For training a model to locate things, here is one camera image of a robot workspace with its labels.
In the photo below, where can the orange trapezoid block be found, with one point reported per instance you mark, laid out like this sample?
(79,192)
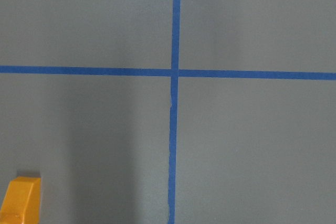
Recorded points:
(21,203)

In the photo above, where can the blue tape grid lines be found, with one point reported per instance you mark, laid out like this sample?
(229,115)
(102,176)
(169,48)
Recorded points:
(174,73)

